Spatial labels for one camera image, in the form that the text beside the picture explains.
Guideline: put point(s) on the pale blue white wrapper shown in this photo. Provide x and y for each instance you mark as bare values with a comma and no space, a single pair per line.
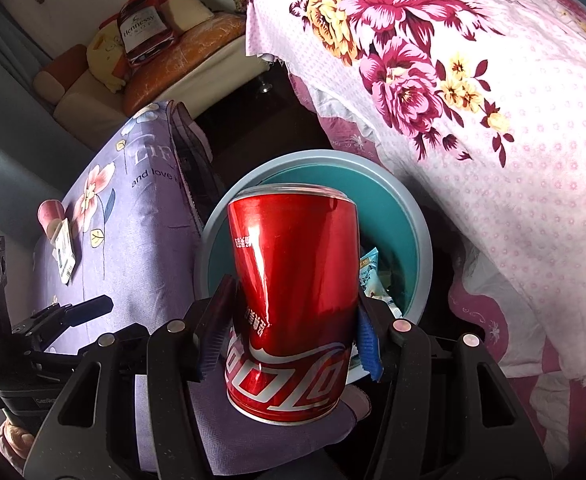
373,275

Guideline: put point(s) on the purple floral cloth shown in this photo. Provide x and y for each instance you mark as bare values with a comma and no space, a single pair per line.
138,240

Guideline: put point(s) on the red soda can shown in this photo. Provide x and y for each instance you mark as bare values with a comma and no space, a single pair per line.
293,280

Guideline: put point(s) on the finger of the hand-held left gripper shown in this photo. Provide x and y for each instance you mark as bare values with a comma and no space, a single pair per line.
80,312

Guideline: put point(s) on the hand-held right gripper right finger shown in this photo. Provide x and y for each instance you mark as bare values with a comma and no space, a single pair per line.
368,345

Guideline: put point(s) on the yellow pillow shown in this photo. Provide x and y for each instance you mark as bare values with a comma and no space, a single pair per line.
105,60

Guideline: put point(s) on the person's left hand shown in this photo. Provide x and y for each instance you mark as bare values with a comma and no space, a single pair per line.
15,442

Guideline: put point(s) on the beige pillow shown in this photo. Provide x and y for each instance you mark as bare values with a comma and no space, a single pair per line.
188,10

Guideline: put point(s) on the teal grey waste bin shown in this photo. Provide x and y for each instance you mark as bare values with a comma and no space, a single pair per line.
388,210

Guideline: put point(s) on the orange seat cushion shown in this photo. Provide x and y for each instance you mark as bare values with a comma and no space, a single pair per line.
183,55

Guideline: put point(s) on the pink cup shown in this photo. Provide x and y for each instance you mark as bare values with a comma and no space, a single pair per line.
50,215

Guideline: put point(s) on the red gift bag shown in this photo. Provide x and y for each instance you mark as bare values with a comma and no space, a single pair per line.
143,30

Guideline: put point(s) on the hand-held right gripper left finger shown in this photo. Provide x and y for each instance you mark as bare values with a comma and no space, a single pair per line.
218,330

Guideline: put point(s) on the orange white bolster cushion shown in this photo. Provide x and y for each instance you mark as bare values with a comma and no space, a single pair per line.
58,75

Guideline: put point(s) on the small white card box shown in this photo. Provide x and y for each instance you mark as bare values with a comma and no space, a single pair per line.
65,255

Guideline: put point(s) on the pink floral bedsheet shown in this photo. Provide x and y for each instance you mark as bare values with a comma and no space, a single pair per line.
473,110

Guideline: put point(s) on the white sofa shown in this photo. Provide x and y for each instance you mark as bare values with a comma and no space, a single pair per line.
208,75

